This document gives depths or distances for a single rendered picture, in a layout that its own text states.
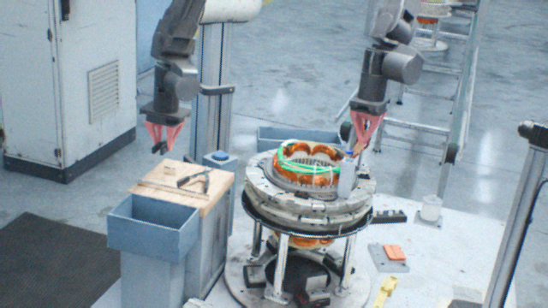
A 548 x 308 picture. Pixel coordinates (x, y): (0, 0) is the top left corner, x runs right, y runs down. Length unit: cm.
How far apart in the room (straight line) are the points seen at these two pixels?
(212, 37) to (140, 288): 74
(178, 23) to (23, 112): 253
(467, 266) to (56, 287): 181
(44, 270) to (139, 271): 166
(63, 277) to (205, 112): 140
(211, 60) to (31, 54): 193
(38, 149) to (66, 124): 26
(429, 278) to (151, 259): 79
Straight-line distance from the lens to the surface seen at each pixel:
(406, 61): 122
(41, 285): 294
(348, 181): 138
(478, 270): 186
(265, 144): 173
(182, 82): 127
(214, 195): 141
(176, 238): 128
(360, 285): 163
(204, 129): 182
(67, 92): 357
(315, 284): 152
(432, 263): 183
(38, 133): 374
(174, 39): 131
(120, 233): 134
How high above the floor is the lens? 174
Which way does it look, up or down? 25 degrees down
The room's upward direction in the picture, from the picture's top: 6 degrees clockwise
